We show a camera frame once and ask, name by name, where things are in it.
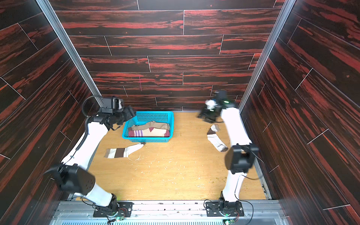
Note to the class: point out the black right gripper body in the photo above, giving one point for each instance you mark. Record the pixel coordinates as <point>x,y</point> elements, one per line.
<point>207,114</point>

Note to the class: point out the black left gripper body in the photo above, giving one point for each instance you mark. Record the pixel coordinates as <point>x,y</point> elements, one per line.
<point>125,115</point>

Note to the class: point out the white striped sock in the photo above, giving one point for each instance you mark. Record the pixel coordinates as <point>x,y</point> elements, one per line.
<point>214,138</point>

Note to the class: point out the white maroon sock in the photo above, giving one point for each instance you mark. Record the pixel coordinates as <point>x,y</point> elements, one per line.
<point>123,152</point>

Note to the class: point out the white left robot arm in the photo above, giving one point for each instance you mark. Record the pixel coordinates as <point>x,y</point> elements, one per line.
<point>72,175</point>

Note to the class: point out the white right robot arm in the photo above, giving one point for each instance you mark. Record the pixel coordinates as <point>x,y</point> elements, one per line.
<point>241,155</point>

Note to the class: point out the teal plastic basket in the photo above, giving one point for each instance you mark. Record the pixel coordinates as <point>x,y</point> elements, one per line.
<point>143,117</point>

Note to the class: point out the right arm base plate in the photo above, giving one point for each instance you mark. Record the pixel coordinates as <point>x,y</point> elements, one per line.
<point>223,208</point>

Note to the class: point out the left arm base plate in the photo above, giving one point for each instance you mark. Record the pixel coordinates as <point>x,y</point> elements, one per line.
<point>114,210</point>

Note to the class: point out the aluminium corner frame left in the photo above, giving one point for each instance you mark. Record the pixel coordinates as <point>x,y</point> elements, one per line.
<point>59,30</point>

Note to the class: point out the aluminium corner frame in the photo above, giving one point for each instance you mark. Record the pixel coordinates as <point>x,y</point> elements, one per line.
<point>59,30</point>
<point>278,26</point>

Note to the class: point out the aluminium corner frame right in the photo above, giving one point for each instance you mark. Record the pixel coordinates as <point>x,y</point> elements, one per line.
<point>278,26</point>

